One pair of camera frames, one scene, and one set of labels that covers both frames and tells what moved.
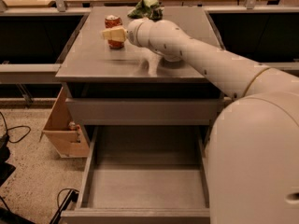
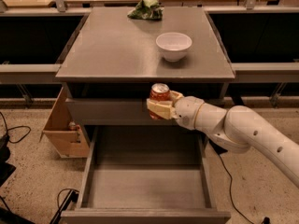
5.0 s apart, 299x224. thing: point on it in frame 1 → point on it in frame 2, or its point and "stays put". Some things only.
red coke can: x=112 y=21 → x=160 y=91
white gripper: x=135 y=32 → x=187 y=111
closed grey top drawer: x=144 y=111 stays put
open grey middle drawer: x=144 y=175 stays put
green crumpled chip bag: x=149 y=8 stays put
